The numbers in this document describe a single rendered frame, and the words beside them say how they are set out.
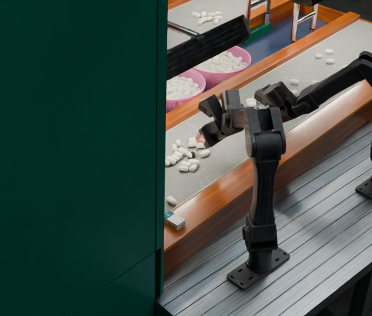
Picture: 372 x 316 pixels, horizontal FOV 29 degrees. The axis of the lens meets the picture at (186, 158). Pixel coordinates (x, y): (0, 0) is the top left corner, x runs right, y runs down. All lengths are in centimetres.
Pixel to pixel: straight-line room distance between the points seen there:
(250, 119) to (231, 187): 38
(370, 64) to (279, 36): 117
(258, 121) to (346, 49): 129
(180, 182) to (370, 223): 59
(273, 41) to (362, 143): 83
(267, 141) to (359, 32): 153
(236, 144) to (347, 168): 39
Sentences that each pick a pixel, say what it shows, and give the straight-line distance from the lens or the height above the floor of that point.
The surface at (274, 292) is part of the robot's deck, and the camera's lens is 200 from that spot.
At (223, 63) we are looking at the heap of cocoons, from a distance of 291.
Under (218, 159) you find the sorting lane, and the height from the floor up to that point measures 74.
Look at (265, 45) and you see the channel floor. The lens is 323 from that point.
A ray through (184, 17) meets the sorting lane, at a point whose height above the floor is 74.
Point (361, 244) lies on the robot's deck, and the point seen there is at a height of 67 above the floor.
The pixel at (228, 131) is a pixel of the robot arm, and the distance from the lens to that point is 215.
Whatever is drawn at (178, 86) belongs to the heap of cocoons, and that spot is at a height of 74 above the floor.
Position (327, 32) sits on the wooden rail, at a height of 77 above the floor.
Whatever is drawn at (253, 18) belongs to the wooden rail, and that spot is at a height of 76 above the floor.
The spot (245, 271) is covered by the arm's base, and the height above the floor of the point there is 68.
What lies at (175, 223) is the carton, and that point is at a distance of 200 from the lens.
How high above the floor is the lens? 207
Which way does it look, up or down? 35 degrees down
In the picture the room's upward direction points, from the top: 2 degrees clockwise
